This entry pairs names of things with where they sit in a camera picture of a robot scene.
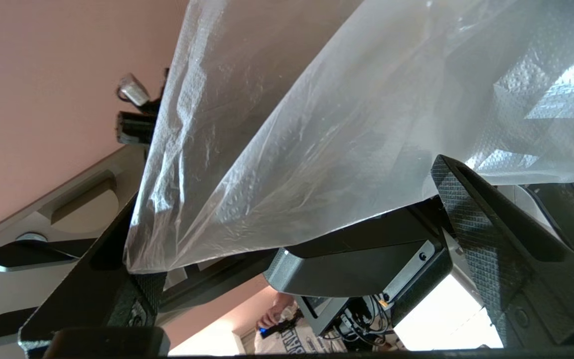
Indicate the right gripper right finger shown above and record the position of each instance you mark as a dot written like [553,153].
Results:
[516,259]

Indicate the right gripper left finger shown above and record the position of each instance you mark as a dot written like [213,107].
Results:
[92,299]

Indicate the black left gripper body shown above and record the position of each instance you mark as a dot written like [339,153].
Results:
[135,128]

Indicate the clear plastic trash bag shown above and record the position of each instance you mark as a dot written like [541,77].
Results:
[317,124]

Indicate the bystander hand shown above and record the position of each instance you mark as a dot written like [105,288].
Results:
[274,314]

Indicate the round ceiling light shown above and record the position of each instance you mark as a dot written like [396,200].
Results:
[31,237]

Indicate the grey black robot torso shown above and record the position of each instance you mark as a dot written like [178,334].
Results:
[347,269]

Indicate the person in white printed shirt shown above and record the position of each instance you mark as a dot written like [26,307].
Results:
[292,344]

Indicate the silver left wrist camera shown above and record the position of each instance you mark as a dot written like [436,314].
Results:
[133,90]

